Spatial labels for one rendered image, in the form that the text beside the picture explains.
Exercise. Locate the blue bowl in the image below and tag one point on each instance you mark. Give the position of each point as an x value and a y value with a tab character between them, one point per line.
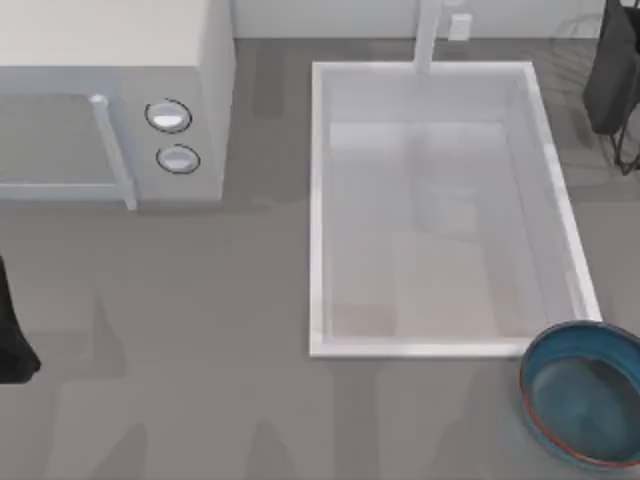
585	395

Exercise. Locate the pale microwave oven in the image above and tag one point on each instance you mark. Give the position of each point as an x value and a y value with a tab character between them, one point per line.
210	90

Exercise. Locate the tall white tap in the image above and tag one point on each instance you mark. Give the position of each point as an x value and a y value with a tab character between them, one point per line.
426	35

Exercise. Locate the small microwave knob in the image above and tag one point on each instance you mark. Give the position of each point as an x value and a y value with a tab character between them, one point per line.
177	159

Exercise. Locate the white sink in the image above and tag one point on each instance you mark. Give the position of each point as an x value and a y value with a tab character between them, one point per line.
425	225

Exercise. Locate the large microwave knob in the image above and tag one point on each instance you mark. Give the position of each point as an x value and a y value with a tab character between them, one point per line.
168	116

